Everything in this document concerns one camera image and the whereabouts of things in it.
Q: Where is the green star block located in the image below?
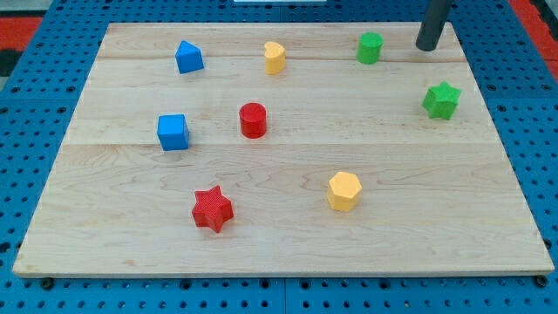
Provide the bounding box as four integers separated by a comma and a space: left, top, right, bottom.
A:
422, 81, 462, 120

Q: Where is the blue cube block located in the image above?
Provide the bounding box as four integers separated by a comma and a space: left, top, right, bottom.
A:
157, 114, 189, 151

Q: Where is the red star block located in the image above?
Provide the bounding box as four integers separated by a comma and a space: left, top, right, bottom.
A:
192, 186, 234, 233

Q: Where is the yellow heart block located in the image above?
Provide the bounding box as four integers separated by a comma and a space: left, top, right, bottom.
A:
264, 41, 286, 75

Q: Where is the green cylinder block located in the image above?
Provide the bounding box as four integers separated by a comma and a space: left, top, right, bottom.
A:
356, 32, 384, 65

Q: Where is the red cylinder block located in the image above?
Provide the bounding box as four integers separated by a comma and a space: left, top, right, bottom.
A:
239, 102, 267, 139

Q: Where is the blue pentagon block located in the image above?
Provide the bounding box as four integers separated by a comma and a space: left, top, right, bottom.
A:
175, 40, 204, 74

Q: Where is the yellow hexagon block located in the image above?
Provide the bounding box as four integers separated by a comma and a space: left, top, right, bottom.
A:
326, 172, 362, 212

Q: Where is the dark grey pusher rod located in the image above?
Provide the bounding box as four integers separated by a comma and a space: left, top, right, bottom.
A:
415, 0, 453, 51

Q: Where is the light wooden board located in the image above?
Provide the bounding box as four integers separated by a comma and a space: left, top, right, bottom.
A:
13, 22, 554, 278

